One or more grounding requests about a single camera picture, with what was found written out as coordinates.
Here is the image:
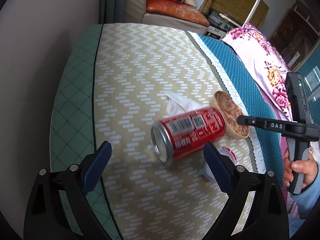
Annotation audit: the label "white plastic cup lid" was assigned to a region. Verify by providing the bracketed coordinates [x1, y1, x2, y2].
[199, 145, 236, 181]

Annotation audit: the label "red soda can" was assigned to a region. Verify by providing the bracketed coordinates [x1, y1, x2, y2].
[151, 107, 227, 165]

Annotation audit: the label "brown paper bowl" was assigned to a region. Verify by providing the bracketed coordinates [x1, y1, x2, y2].
[211, 91, 249, 139]

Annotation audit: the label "white tissue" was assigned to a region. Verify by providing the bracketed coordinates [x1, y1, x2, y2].
[164, 91, 203, 117]

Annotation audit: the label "person's right hand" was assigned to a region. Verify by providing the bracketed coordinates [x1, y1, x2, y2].
[283, 149, 318, 189]

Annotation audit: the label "teal wardrobe doors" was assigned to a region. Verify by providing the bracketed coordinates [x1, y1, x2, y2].
[298, 45, 320, 125]

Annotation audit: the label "floral pink quilt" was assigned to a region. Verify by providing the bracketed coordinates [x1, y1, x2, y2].
[222, 22, 296, 205]

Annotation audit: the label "patterned bed mattress cover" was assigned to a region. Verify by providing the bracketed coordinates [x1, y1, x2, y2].
[50, 23, 276, 239]

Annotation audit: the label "white vertical pole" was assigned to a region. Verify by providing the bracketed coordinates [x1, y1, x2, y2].
[242, 0, 261, 27]

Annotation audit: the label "yellow patterned curtain cloth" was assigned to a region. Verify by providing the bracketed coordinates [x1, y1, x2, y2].
[198, 0, 270, 29]

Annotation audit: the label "cream sofa chair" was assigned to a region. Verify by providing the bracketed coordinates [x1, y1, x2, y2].
[124, 0, 209, 35]

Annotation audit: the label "grey window curtain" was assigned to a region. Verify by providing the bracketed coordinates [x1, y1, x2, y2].
[99, 0, 125, 24]

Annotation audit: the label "orange seat cushion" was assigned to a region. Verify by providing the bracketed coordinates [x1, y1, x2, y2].
[146, 0, 209, 27]

